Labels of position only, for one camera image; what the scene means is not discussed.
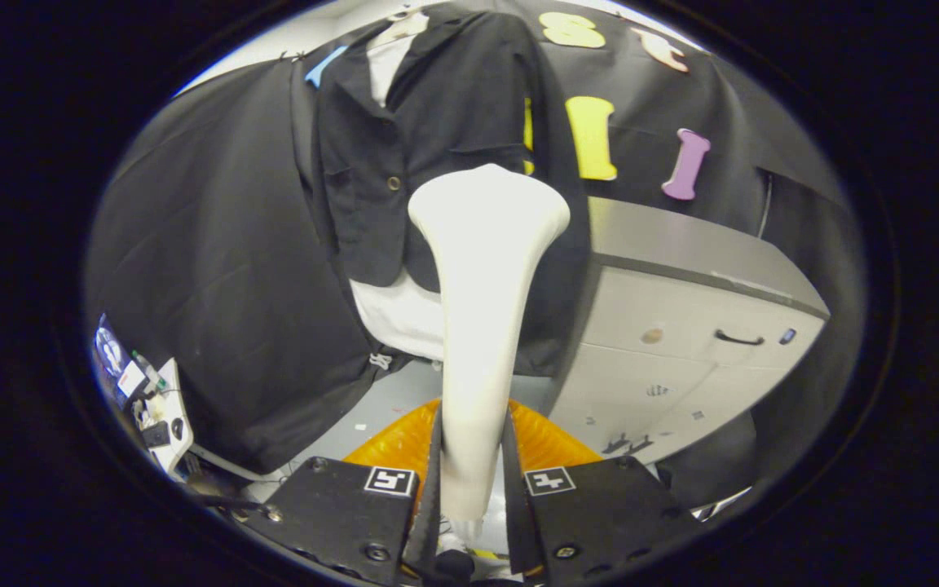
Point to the cream clothes hanger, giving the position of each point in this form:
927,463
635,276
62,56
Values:
408,23

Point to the clear plastic bottle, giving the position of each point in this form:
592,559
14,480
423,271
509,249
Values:
149,368

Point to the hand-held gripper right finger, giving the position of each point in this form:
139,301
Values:
518,534

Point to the black blazer jacket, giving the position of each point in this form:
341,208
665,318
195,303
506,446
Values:
453,106

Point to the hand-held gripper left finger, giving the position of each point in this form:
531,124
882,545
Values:
429,534

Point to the white device with black knob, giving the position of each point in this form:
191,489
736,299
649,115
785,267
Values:
176,408

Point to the black backdrop cloth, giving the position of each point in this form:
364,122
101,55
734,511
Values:
217,244

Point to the grey cabinet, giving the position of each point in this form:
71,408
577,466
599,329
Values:
681,359

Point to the white garment steamer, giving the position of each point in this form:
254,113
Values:
482,326

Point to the white shirt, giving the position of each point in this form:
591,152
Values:
400,322

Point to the blue white packet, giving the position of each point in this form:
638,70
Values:
111,359

